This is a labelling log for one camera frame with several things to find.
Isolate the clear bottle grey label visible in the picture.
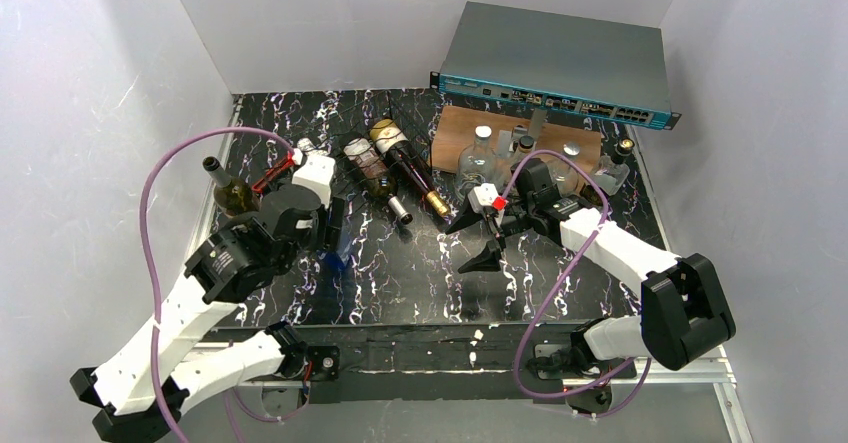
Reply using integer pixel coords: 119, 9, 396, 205
454, 125, 497, 200

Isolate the blue square glass bottle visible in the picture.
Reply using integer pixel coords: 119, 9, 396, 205
325, 218, 354, 272

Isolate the dark bottle brown label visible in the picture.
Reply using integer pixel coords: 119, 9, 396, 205
202, 156, 260, 218

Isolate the clear bottle gold label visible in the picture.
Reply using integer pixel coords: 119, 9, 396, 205
579, 138, 635, 205

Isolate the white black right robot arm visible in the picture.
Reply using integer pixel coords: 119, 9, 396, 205
447, 151, 736, 371

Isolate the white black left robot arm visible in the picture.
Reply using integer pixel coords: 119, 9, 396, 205
70, 183, 345, 442

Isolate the red black wine rack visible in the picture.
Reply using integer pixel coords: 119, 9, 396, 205
251, 153, 296, 197

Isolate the dark bottle gold foil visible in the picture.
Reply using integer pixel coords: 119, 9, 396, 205
368, 119, 450, 217

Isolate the wooden board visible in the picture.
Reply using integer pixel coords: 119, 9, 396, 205
430, 105, 602, 173

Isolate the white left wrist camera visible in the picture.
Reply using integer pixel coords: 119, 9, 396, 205
292, 151, 336, 207

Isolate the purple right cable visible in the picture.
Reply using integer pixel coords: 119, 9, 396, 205
496, 149, 652, 421

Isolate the purple cable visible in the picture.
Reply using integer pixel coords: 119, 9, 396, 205
496, 149, 652, 421
139, 126, 296, 443

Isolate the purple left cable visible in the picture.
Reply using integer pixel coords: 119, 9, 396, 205
139, 126, 296, 443

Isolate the metal bracket with knob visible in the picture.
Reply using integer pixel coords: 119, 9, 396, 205
495, 109, 548, 157

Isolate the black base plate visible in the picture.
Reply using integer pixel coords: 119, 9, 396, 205
238, 323, 637, 405

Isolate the teal network switch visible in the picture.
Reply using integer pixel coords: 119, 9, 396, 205
430, 2, 681, 130

